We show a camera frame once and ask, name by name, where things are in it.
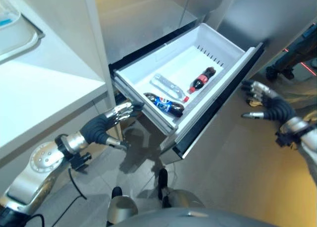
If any robot left leg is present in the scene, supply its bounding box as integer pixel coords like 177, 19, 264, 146
106, 186, 138, 227

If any white plastic tray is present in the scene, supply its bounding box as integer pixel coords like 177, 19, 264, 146
0, 12, 46, 64

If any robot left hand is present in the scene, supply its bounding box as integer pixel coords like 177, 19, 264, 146
80, 101, 144, 151

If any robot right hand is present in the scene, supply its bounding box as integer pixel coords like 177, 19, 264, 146
241, 80, 297, 125

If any clear water bottle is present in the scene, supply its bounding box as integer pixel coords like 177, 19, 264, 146
150, 73, 190, 103

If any dark wheeled equipment base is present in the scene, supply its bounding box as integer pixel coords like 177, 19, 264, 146
265, 23, 317, 80

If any stainless steel refrigerator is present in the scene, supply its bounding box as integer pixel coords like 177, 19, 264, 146
93, 0, 317, 106

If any robot leg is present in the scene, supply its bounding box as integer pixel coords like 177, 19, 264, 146
106, 186, 138, 227
158, 168, 206, 208

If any blue label cola bottle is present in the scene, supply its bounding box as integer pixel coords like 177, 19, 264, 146
143, 92, 185, 118

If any clear plastic container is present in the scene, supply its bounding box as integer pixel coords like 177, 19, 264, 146
0, 0, 22, 31

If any robot right leg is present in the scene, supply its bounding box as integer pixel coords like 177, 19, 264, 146
158, 168, 206, 208

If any white refrigerator drawer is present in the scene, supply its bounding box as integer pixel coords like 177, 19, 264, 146
108, 23, 264, 160

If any silver robot body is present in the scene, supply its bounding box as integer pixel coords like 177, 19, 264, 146
106, 188, 317, 227

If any red label cola bottle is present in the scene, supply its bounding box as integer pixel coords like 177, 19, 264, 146
189, 67, 216, 93

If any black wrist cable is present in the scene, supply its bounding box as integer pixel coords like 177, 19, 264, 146
24, 168, 88, 223

